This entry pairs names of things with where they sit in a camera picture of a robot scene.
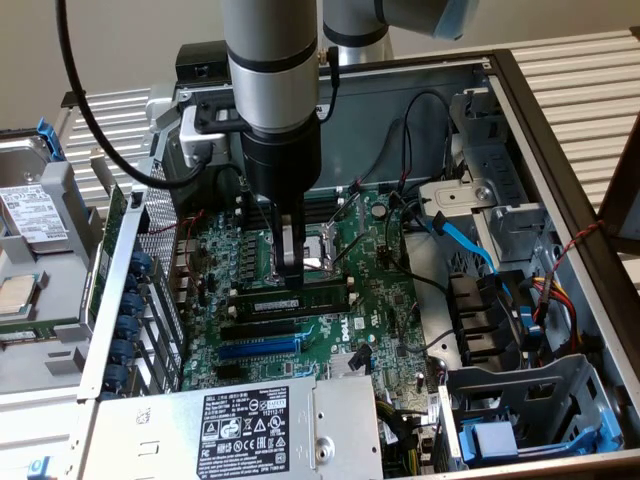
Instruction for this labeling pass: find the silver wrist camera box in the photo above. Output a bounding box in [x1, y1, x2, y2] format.
[178, 102, 241, 169]

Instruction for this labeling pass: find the green Dell motherboard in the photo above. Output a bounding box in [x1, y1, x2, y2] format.
[172, 187, 441, 396]

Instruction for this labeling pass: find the black box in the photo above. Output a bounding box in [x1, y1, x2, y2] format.
[175, 42, 232, 84]

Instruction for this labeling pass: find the silver power supply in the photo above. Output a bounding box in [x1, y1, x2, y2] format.
[94, 374, 384, 480]

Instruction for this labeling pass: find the blue SATA wire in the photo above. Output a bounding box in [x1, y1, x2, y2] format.
[427, 210, 504, 279]

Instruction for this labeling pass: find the silver hard disk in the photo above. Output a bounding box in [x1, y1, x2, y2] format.
[0, 135, 71, 256]

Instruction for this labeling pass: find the thick black camera cable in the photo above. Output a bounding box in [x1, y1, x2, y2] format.
[54, 0, 216, 190]

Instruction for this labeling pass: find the dark side panel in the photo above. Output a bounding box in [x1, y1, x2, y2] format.
[597, 114, 640, 256]

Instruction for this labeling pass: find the CPU socket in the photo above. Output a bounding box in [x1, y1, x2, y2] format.
[257, 219, 346, 286]

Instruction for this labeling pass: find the coloured power wire bundle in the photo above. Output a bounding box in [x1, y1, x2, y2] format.
[519, 273, 589, 354]

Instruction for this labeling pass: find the long black expansion slot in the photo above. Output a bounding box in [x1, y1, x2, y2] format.
[220, 319, 297, 342]

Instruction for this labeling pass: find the silver disk bay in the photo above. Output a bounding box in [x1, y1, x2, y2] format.
[439, 353, 626, 471]
[417, 87, 559, 264]

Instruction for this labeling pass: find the green graphics card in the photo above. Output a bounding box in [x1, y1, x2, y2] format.
[84, 145, 127, 326]

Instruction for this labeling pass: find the black data wire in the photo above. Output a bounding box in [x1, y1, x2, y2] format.
[348, 343, 374, 372]

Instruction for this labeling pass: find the blue disk carrier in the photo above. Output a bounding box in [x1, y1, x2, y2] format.
[35, 117, 68, 164]
[458, 404, 625, 464]

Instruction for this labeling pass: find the silver chipset heatsink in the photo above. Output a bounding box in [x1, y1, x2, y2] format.
[327, 352, 374, 380]

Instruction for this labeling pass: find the blue expansion slot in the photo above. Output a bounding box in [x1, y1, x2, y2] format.
[218, 337, 301, 360]

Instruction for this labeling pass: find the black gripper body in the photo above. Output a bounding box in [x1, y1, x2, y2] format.
[241, 118, 323, 219]

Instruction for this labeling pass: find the thin black case wire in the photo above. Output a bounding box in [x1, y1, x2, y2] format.
[357, 89, 456, 196]

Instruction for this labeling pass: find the open grey PC case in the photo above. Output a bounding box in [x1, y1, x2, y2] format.
[74, 47, 640, 480]

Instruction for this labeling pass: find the grey parts rack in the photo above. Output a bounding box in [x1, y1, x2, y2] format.
[0, 159, 104, 396]

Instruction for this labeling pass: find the silver CPU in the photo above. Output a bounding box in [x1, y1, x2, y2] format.
[0, 273, 40, 317]

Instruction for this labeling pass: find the red black twisted wire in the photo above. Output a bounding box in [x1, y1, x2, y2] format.
[148, 209, 206, 282]
[547, 219, 605, 281]

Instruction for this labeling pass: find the black fan shroud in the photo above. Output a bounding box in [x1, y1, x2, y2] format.
[447, 272, 526, 372]

